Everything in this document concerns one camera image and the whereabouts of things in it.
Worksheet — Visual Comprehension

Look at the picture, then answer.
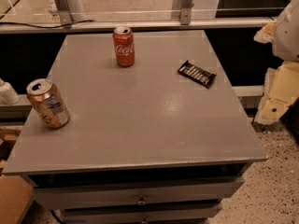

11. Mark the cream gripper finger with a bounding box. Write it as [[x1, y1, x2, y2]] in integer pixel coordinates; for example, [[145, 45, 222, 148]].
[[253, 21, 276, 44], [254, 62, 299, 125]]

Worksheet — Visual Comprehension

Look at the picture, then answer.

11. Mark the red coke can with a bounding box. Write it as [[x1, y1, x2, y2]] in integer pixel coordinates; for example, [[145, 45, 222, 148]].
[[113, 26, 135, 67]]

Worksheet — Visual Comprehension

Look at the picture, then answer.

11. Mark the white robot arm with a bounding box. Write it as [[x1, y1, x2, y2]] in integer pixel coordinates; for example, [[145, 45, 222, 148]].
[[254, 0, 299, 125]]

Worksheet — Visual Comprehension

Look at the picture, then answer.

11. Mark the gold soda can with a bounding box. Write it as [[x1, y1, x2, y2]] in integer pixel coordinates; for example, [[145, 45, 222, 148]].
[[26, 78, 70, 129]]

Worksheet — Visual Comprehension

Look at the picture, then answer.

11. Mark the black snack bar wrapper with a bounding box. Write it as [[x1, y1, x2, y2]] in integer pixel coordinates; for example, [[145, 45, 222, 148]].
[[178, 61, 216, 89]]

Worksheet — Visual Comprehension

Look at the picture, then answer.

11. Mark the upper grey drawer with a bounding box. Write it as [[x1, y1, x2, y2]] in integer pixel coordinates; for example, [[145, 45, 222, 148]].
[[31, 176, 244, 209]]

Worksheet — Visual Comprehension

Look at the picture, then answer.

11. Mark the grey drawer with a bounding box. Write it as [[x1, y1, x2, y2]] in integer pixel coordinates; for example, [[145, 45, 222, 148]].
[[62, 203, 221, 224], [31, 176, 244, 209]]

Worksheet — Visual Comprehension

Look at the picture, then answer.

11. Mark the grey cabinet with drawers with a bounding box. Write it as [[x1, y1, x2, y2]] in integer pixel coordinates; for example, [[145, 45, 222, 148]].
[[2, 30, 269, 224]]

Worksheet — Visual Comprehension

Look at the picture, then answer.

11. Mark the lower grey drawer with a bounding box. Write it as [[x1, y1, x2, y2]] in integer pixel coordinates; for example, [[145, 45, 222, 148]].
[[62, 203, 221, 224]]

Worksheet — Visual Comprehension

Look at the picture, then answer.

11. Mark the white pipe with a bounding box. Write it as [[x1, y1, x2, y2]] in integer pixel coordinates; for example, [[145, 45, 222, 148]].
[[48, 0, 86, 22]]

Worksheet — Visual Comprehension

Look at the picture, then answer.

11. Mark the white cylinder at left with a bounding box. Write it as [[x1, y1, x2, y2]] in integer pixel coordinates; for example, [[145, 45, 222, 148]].
[[0, 78, 20, 105]]

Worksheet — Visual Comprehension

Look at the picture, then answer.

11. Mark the brown cardboard box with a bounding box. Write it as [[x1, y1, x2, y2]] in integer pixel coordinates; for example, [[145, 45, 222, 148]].
[[0, 126, 35, 224]]

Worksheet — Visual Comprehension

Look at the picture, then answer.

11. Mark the right metal bracket post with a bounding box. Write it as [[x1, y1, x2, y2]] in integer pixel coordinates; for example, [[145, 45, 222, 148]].
[[179, 0, 193, 25]]

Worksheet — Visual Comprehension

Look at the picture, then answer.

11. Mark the metal bracket post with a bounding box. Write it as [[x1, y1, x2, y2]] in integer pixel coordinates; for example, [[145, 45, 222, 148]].
[[54, 0, 72, 26], [179, 0, 193, 25]]

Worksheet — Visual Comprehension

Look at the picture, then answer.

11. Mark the left metal bracket post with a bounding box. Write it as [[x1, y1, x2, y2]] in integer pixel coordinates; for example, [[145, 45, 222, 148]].
[[54, 0, 72, 26]]

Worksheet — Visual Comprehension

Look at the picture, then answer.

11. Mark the black cable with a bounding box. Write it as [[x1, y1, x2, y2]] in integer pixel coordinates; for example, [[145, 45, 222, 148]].
[[0, 19, 96, 29]]

